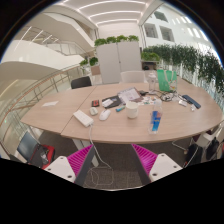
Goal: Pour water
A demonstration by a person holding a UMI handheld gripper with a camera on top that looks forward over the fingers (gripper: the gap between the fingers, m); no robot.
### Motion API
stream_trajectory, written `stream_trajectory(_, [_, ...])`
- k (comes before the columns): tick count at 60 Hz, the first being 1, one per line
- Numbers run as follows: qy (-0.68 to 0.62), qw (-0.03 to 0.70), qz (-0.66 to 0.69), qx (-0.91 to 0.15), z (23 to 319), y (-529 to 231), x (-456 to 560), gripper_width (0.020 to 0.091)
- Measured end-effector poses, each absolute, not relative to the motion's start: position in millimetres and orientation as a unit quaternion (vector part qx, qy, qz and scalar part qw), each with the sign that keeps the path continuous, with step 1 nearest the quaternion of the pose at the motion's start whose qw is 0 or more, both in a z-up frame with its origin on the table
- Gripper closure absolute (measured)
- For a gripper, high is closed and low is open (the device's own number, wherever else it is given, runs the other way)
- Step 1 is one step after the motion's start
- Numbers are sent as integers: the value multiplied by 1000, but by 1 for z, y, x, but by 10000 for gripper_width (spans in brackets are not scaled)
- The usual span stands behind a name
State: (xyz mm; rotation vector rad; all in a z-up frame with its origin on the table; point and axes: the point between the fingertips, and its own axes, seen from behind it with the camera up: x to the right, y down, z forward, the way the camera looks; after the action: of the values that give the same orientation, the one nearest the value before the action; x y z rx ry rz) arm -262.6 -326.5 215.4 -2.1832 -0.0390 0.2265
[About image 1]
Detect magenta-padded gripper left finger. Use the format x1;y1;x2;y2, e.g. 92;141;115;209
44;143;97;188

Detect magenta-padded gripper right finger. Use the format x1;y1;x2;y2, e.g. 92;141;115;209
130;143;184;187

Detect clear blue-labelled water bottle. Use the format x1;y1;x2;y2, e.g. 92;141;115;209
147;99;164;135

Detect red and black bag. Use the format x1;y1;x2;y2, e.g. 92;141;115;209
28;143;56;170

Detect dark grey chair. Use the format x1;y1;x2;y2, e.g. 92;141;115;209
16;130;40;163

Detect white-legged chair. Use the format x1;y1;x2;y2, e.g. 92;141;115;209
171;121;224;158

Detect white power strip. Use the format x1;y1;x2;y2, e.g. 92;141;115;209
72;109;95;128

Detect white mug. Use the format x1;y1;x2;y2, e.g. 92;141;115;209
125;100;140;120

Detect small pale oval device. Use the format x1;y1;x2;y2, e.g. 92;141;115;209
89;106;99;117

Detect colourful sticker sheet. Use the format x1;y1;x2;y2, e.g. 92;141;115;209
138;96;158;107

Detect white computer mouse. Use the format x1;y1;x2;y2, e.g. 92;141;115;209
98;108;112;122

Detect dark blue flat case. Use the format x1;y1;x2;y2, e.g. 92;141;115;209
181;94;202;110

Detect printed booklet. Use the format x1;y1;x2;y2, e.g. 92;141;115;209
117;87;143;104

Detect white card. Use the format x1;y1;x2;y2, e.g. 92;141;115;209
101;98;115;108

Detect black folder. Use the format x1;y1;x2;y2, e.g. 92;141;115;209
101;95;124;110

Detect clear white-capped drink bottle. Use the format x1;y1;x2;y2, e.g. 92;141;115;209
147;72;158;93

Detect green tote bag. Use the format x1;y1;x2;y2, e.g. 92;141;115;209
156;68;178;93

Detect black chair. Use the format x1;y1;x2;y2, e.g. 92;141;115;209
70;76;93;90

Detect white chair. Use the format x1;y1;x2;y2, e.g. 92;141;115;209
120;70;147;84

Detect small brown planter box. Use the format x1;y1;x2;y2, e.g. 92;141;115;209
79;56;101;77

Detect green plant hedge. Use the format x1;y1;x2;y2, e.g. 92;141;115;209
141;43;224;95

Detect white cabinet with plants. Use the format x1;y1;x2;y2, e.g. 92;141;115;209
94;34;143;85

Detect ceiling light strips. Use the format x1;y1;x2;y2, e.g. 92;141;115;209
61;0;154;26

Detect white power strip cable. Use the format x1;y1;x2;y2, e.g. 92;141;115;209
84;123;116;188

